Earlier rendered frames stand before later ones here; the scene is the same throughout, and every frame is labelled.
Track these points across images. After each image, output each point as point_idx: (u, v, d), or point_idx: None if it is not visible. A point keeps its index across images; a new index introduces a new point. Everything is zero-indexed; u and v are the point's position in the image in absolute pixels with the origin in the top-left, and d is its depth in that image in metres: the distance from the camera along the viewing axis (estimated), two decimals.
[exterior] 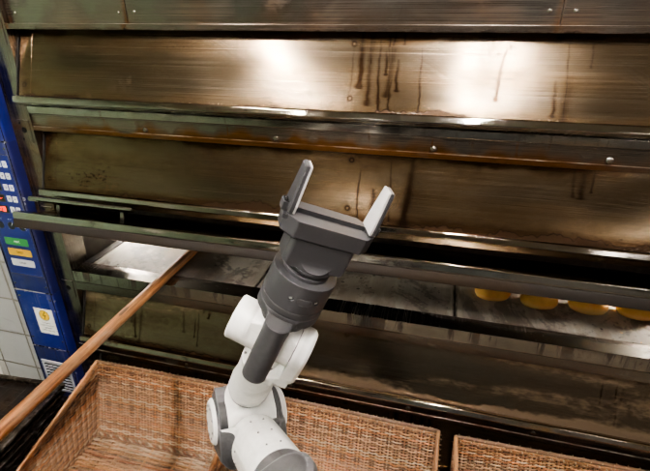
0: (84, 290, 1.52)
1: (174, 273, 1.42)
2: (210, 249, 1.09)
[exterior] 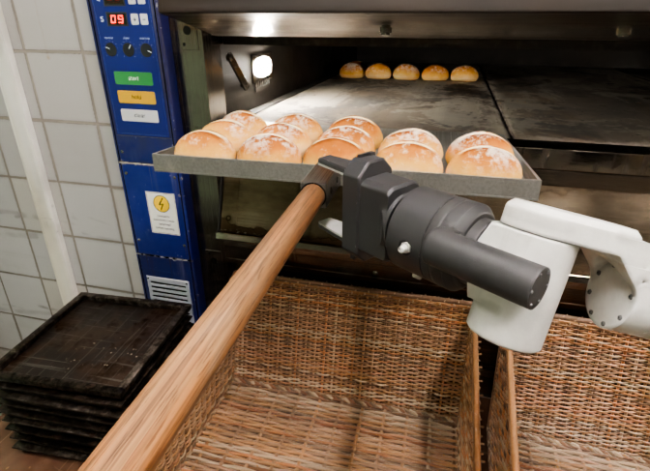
0: None
1: (228, 349, 0.30)
2: (546, 3, 0.61)
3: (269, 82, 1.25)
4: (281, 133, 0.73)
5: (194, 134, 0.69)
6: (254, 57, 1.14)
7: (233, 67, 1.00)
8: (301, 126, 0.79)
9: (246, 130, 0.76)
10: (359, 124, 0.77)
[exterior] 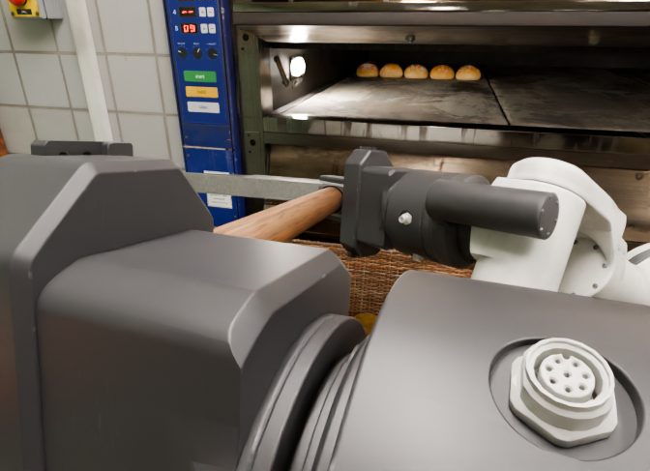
0: (269, 148, 1.24)
1: None
2: (533, 19, 0.82)
3: (302, 80, 1.46)
4: None
5: None
6: (292, 59, 1.35)
7: (279, 67, 1.21)
8: None
9: None
10: None
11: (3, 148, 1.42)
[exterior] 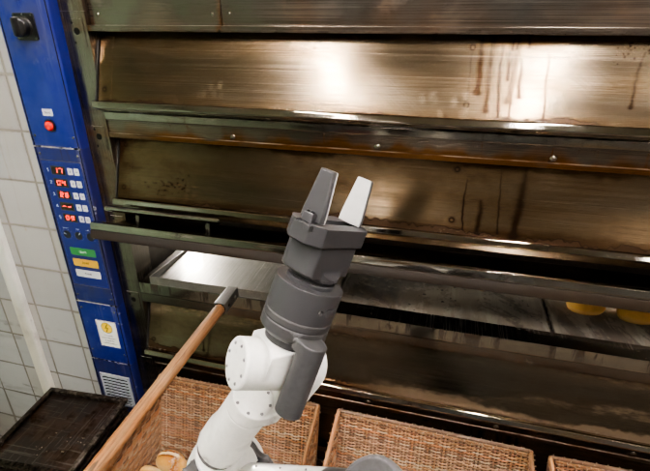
0: (149, 302, 1.46)
1: (168, 384, 0.99)
2: None
3: None
4: None
5: None
6: None
7: None
8: None
9: (180, 459, 1.46)
10: None
11: None
